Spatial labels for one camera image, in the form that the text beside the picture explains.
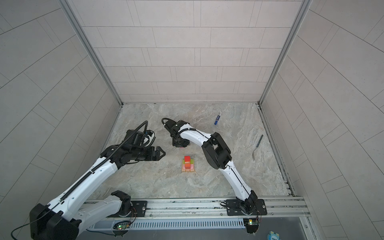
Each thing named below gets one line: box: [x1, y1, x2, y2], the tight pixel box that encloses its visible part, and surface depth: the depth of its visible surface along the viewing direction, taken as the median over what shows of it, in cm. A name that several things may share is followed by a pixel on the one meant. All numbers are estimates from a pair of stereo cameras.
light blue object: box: [267, 231, 281, 240], surface depth 64 cm
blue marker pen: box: [214, 111, 222, 125], surface depth 109 cm
